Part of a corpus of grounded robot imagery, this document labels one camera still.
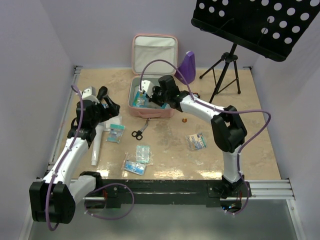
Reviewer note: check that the black handled scissors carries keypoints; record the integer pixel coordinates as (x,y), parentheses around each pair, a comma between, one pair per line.
(138,135)

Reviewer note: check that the pink medicine kit case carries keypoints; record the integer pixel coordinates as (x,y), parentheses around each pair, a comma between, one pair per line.
(146,48)

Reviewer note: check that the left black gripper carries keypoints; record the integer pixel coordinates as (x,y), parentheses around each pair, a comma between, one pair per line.
(111,111)

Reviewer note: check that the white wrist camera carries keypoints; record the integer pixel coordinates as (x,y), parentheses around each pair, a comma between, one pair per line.
(146,88)
(89,93)

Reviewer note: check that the purple metronome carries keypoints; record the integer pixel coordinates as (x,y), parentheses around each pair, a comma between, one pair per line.
(186,73)

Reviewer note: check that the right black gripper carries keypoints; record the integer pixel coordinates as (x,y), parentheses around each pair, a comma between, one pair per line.
(155,89)

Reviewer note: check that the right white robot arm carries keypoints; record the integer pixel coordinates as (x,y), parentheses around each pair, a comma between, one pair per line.
(228,129)

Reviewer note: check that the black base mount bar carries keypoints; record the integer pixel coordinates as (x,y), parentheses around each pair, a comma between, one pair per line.
(209,193)

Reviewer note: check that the teal topped zip bag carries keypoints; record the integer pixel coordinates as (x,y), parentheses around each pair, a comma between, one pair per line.
(115,133)

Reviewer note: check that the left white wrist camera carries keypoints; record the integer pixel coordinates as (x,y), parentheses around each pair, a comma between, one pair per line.
(89,93)

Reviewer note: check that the bandage packet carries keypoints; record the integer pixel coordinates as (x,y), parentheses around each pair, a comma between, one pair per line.
(196,141)

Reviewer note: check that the black microphone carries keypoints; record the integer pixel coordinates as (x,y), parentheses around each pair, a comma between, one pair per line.
(102,92)

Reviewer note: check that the teal blister pack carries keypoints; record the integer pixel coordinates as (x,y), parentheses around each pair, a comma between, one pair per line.
(143,153)

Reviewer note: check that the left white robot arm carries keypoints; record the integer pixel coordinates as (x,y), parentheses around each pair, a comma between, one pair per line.
(54,197)

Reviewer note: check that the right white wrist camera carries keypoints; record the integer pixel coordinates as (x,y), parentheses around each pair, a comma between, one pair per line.
(146,88)

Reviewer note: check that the large blue packet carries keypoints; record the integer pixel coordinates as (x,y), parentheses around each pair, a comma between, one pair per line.
(140,100)

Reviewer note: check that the white gauze packet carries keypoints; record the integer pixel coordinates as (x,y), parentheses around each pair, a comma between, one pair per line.
(117,120)

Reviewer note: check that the white tube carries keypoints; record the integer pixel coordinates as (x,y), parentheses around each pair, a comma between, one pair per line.
(97,144)

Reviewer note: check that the owl pattern block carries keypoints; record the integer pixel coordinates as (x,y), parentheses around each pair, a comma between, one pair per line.
(196,95)

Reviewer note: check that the black music stand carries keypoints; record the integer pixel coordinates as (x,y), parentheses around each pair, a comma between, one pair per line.
(284,33)

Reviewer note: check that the blue white sachet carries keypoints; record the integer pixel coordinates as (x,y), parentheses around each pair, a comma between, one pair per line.
(135,167)

